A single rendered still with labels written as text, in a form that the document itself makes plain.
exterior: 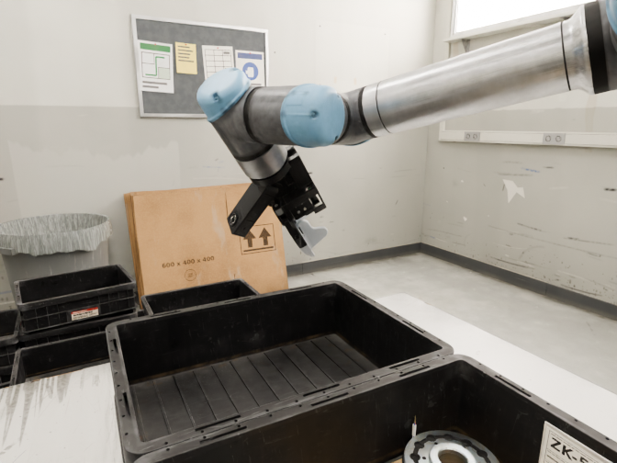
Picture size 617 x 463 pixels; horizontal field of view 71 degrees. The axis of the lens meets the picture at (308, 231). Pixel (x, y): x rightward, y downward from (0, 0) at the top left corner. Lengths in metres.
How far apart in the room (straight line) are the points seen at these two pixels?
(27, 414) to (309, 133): 0.73
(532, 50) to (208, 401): 0.60
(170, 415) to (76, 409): 0.33
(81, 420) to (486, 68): 0.85
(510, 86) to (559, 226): 2.94
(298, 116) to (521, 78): 0.25
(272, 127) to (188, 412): 0.40
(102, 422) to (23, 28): 2.49
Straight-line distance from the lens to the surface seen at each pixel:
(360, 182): 3.77
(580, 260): 3.45
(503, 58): 0.57
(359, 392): 0.50
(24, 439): 0.93
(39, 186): 3.04
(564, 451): 0.54
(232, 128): 0.60
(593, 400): 1.04
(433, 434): 0.57
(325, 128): 0.53
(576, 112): 3.42
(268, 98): 0.56
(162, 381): 0.74
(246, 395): 0.68
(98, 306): 1.86
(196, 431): 0.47
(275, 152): 0.65
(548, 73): 0.57
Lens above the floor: 1.21
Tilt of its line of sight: 14 degrees down
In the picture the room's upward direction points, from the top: straight up
